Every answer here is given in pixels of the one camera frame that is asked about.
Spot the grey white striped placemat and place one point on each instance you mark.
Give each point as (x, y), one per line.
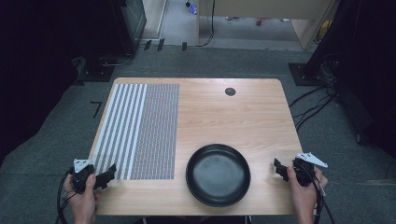
(143, 130)

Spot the black floor tape corner mark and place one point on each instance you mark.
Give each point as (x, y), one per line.
(97, 107)

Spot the person's left hand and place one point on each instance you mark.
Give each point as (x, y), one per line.
(82, 203)

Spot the black round plate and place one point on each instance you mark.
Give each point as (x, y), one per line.
(218, 175)

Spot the red small object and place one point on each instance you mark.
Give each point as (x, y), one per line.
(259, 21)

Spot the purple small object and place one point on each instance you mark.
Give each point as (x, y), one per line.
(193, 8)

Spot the dark glass-front cabinet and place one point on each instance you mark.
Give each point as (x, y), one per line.
(132, 21)

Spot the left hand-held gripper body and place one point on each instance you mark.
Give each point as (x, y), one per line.
(81, 177)

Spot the black stand base plate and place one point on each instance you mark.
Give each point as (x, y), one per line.
(300, 74)

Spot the yellow object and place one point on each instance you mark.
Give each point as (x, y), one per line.
(325, 29)

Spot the light wooden cabinet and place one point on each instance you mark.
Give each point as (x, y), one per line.
(264, 7)

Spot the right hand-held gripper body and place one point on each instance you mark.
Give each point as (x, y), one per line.
(304, 172)

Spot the black floor tape strip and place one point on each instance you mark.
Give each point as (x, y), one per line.
(160, 44)
(147, 45)
(184, 46)

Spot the black flat stand base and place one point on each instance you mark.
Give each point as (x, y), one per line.
(96, 73)

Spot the person's right hand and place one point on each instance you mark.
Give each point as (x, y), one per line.
(305, 196)

